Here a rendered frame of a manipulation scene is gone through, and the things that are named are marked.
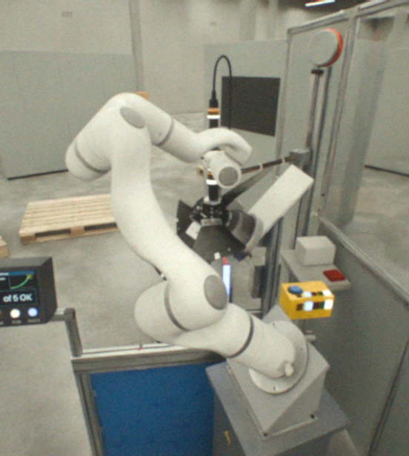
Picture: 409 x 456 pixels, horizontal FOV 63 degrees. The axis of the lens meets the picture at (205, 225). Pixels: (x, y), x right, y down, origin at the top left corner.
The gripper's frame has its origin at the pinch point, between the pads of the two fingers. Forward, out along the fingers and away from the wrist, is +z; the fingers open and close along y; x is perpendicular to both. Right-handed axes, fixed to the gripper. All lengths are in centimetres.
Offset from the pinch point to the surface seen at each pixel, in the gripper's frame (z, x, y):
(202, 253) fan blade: -20.1, -33.5, -6.5
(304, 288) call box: -35, -41, 29
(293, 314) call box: -41, -48, 23
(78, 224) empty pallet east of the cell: 236, -136, -121
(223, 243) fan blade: -18.0, -31.0, 1.8
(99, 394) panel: -37, -84, -48
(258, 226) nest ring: 2.0, -34.3, 21.6
